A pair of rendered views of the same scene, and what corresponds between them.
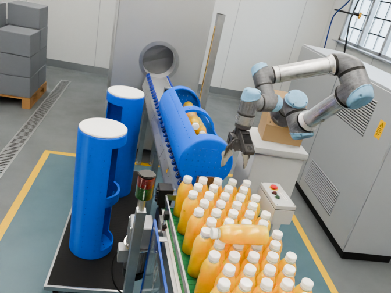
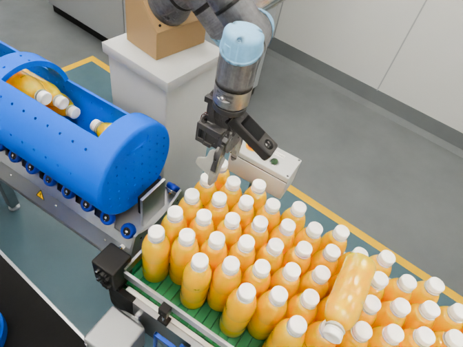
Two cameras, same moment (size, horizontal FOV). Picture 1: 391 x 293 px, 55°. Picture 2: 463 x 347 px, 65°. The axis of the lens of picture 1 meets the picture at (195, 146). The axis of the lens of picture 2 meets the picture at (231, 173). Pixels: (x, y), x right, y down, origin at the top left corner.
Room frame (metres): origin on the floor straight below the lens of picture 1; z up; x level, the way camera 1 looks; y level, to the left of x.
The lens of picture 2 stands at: (1.11, 0.28, 1.86)
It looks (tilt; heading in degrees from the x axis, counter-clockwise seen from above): 47 degrees down; 308
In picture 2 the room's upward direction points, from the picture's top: 14 degrees clockwise
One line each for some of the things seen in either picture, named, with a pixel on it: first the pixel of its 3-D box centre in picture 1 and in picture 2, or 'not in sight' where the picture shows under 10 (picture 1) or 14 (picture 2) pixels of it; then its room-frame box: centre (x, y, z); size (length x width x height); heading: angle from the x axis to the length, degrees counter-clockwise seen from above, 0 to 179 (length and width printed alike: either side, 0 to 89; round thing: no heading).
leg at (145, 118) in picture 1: (142, 136); not in sight; (3.59, 0.56, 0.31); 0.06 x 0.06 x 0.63; 17
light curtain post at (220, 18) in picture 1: (199, 112); not in sight; (3.18, 0.03, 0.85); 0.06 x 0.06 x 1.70; 17
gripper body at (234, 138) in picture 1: (239, 135); (222, 122); (1.53, -0.18, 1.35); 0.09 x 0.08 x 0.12; 17
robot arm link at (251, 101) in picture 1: (249, 102); (239, 57); (1.52, -0.18, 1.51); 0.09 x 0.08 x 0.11; 121
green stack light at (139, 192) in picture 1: (144, 190); not in sight; (1.19, 0.15, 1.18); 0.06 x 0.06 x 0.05
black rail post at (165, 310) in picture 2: (165, 219); (165, 314); (1.38, 0.06, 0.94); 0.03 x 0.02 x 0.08; 17
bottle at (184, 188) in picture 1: (183, 197); (156, 254); (1.51, 0.00, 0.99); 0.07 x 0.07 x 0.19
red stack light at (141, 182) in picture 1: (146, 180); not in sight; (1.19, 0.15, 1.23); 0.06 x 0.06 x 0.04
